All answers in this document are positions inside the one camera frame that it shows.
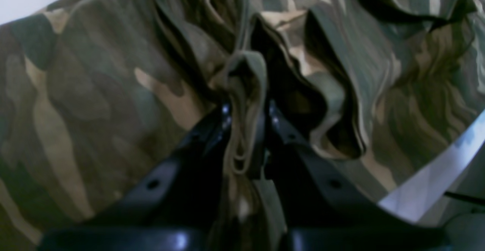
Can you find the left gripper black left finger pad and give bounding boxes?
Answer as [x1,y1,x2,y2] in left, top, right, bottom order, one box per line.
[38,104,232,251]

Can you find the left gripper black right finger pad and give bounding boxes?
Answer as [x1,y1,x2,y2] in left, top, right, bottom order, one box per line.
[256,99,450,251]

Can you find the camouflage t-shirt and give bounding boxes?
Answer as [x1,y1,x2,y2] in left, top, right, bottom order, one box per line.
[1,0,484,251]

